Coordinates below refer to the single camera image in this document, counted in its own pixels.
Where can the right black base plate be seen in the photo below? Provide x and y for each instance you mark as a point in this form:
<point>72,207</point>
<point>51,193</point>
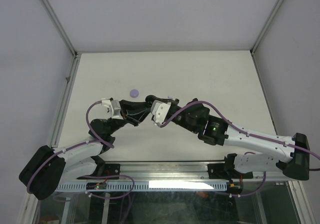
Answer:
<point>217,171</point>

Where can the white slotted cable duct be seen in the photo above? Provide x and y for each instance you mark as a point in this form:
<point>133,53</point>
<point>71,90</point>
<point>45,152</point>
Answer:
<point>142,186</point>

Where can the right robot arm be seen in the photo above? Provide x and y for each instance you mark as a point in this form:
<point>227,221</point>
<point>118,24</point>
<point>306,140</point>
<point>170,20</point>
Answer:
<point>287,154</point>

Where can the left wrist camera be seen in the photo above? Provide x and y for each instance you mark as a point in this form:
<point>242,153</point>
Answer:
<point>113,108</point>

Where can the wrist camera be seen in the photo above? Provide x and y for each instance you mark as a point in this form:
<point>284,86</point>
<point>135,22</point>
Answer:
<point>113,108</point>
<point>159,111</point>

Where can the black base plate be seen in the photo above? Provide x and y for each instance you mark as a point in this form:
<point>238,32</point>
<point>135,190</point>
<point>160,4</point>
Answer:
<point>111,171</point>
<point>217,171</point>

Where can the right aluminium frame post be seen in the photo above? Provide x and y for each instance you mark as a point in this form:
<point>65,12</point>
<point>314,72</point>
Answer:
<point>267,24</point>

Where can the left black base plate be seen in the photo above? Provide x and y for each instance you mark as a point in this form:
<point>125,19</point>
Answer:
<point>111,171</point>

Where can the aluminium frame post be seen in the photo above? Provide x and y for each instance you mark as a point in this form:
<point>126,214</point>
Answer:
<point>58,26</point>
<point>267,24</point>

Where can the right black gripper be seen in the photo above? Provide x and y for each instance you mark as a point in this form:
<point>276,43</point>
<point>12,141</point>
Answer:
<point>173,103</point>

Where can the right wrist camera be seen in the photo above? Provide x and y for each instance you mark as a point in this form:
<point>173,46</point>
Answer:
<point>159,111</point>

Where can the aluminium mounting rail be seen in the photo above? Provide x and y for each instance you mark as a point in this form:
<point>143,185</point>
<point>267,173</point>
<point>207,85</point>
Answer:
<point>160,171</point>

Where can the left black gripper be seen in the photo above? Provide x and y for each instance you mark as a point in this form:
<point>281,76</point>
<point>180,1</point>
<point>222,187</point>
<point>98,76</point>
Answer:
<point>133,113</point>

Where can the left aluminium frame post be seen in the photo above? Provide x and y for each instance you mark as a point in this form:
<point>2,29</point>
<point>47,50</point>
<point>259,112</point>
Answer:
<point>58,26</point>

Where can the purple charging case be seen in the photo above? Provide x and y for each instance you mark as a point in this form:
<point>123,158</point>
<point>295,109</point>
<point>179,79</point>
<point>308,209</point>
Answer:
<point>134,93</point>

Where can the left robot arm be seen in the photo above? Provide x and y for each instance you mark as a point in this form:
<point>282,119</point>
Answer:
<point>51,167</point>

